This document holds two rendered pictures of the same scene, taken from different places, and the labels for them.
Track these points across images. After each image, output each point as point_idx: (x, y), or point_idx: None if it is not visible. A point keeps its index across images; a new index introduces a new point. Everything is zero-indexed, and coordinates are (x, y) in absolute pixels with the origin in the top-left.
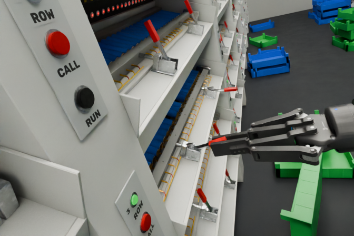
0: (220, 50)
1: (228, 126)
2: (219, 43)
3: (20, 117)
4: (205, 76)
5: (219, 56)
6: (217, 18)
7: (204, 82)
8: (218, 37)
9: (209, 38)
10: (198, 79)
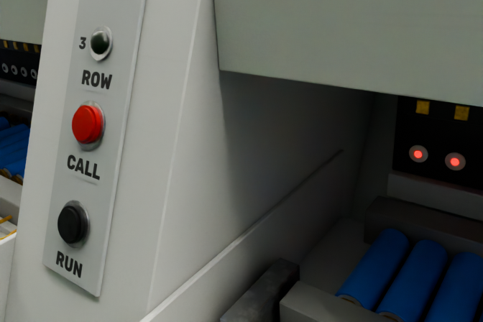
0: (53, 182)
1: None
2: (67, 129)
3: None
4: (10, 201)
5: (28, 196)
6: None
7: (8, 222)
8: (74, 83)
9: (39, 42)
10: (9, 180)
